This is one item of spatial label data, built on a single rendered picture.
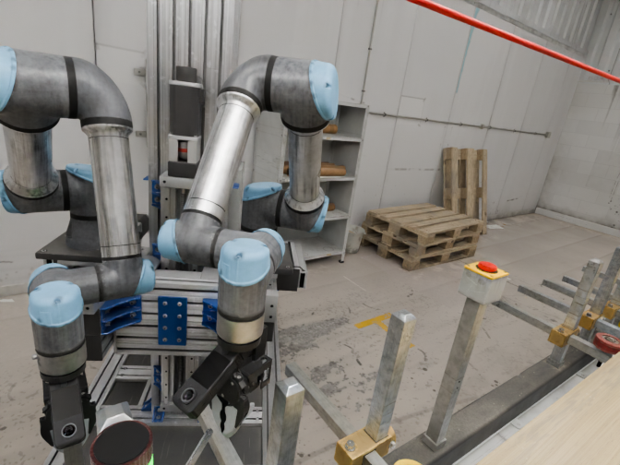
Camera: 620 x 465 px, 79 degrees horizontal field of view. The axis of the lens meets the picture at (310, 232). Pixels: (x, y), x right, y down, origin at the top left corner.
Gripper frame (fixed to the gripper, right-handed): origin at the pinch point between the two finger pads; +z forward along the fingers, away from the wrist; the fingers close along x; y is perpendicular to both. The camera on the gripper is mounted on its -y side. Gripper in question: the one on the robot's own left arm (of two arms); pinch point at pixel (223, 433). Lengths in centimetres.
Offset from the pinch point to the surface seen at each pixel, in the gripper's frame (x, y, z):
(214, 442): 6.3, 3.9, 10.3
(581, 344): -57, 114, 11
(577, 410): -55, 65, 6
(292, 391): -11.2, 3.0, -14.2
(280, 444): -11.0, 1.8, -4.3
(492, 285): -30, 48, -24
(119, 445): -6.1, -21.6, -20.6
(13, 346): 192, 24, 96
